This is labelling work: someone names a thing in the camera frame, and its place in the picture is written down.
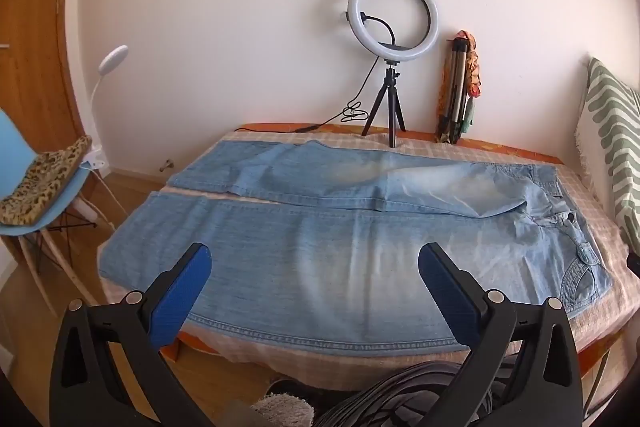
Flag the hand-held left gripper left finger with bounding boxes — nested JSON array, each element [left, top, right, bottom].
[[49, 243, 213, 427]]

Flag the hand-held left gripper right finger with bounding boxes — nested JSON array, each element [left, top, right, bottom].
[[417, 243, 585, 427]]

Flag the light blue denim pants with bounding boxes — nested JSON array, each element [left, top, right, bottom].
[[98, 139, 613, 350]]

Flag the person's leg in striped trousers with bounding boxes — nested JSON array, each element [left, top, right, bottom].
[[312, 359, 521, 427]]

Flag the orange bed sheet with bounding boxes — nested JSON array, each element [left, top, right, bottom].
[[235, 123, 566, 165]]

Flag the fluffy grey slipper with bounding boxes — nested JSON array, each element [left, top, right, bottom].
[[250, 377, 323, 427]]

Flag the light blue chair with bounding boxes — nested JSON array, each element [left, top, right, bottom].
[[0, 109, 118, 318]]

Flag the beige checked blanket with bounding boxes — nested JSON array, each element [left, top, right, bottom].
[[97, 127, 633, 383]]

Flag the small black tripod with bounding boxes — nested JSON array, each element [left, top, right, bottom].
[[361, 62, 407, 148]]

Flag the leopard print cloth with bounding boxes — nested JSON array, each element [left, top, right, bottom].
[[0, 136, 93, 226]]

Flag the folded silver tripod with cloth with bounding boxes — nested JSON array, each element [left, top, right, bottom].
[[439, 29, 486, 138]]

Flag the green and white striped pillow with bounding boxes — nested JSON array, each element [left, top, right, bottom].
[[575, 57, 640, 253]]

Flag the white clip lamp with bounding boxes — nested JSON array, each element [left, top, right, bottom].
[[80, 46, 130, 170]]

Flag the wooden door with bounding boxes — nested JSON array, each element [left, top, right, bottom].
[[0, 0, 96, 148]]

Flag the black ring light cable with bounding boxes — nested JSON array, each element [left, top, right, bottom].
[[292, 57, 381, 132]]

